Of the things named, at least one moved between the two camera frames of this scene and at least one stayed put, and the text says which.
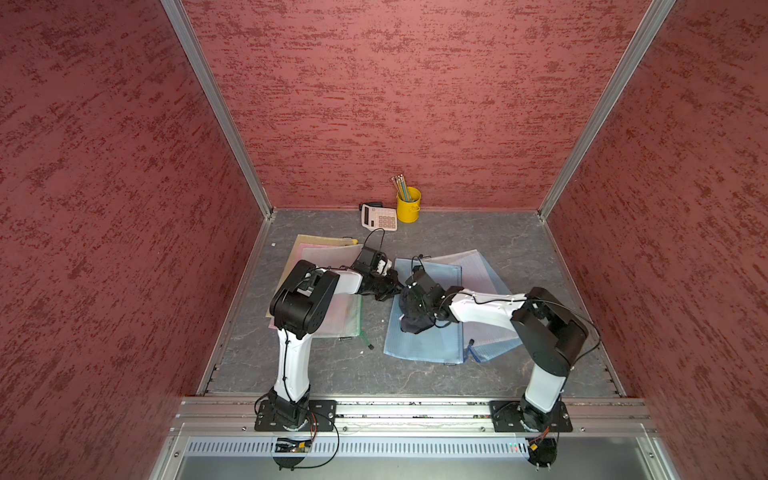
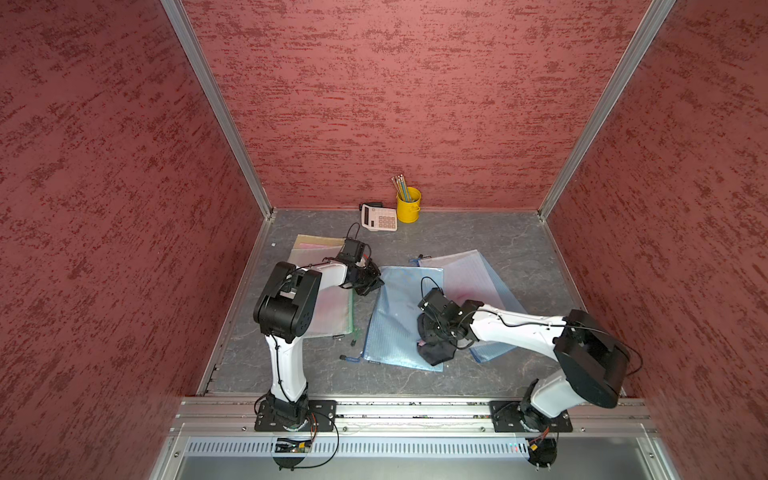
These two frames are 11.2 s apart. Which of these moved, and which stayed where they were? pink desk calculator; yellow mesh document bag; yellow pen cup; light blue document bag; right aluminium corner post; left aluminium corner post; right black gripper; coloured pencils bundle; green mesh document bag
Moved: right black gripper; light blue document bag; green mesh document bag
Stayed: pink desk calculator; right aluminium corner post; yellow mesh document bag; coloured pencils bundle; left aluminium corner post; yellow pen cup
